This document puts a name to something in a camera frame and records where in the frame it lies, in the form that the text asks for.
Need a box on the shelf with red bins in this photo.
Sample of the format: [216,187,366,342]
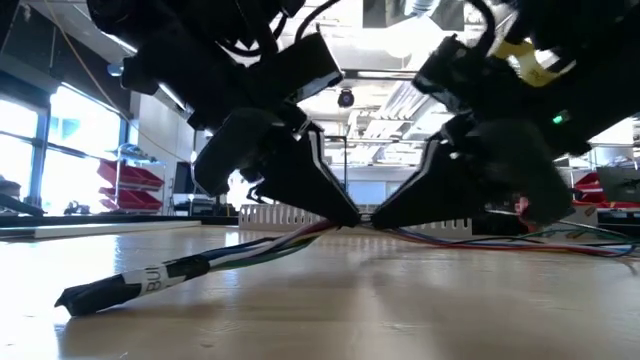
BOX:
[95,143,165,216]

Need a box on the white slotted cable duct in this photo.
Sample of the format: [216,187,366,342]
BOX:
[238,202,474,239]

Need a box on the yellow cable tag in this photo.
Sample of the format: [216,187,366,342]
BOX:
[492,39,562,89]

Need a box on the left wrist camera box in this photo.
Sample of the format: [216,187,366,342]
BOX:
[269,32,346,109]

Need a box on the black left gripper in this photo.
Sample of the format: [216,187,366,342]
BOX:
[119,44,362,229]

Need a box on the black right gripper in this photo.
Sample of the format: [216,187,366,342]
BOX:
[370,34,597,231]

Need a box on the yellow wire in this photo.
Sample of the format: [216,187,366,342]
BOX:
[293,233,327,247]

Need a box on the black aluminium table frame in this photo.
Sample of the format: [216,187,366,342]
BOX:
[0,214,239,228]

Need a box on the long ceiling light bar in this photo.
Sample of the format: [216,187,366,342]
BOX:
[355,69,427,81]

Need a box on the red storage bin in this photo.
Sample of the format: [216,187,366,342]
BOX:
[574,172,601,201]

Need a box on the black wire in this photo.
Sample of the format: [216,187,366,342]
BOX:
[219,233,640,250]

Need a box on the black computer monitor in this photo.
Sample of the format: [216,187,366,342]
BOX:
[173,161,201,197]

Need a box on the black tape wrap with label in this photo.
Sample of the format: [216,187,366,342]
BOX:
[54,254,212,318]

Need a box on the white duct cover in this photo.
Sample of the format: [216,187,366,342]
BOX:
[0,219,203,241]

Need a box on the dark screen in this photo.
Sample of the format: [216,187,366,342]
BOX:
[597,166,640,204]

